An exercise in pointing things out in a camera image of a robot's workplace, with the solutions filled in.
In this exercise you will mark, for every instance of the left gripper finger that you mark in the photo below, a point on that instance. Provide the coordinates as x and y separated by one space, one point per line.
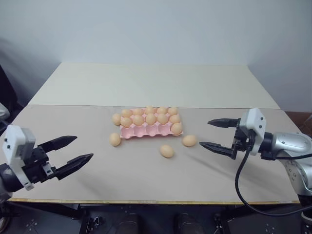
75 162
61 141

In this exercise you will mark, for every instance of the black floor mat white marks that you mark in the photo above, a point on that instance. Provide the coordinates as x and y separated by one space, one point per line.
44 221

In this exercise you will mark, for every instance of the dark rounded shape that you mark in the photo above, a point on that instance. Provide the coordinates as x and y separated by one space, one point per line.
128 223
188 223

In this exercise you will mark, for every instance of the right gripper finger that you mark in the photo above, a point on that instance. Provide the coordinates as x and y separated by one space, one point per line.
219 149
224 122

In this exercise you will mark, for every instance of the dark draped object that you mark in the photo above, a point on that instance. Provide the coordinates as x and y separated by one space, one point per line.
7 90

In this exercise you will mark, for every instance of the pink egg tray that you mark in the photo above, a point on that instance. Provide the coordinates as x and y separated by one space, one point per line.
140 132

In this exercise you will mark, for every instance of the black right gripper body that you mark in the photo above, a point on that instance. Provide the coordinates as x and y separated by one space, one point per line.
243 141

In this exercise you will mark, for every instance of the tan egg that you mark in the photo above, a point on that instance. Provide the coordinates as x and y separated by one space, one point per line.
189 140
174 119
116 118
161 110
138 111
149 110
172 111
162 118
138 120
126 122
176 128
114 139
150 119
126 112
167 151

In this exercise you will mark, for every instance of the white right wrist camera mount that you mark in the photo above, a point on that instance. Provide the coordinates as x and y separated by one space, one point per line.
254 122

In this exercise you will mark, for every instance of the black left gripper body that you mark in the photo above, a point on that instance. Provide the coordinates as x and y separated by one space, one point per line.
36 168

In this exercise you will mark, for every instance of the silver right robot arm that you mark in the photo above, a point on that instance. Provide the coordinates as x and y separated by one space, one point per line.
292 143

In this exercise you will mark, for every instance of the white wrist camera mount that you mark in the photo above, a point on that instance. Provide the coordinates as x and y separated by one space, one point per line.
254 122
14 146

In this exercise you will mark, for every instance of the beige table cloth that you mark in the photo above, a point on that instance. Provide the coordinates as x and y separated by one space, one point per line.
136 175

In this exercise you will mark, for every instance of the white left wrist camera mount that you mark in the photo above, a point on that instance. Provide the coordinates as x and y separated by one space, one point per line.
14 146

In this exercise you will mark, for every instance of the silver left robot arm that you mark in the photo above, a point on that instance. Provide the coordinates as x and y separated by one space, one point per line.
7 179

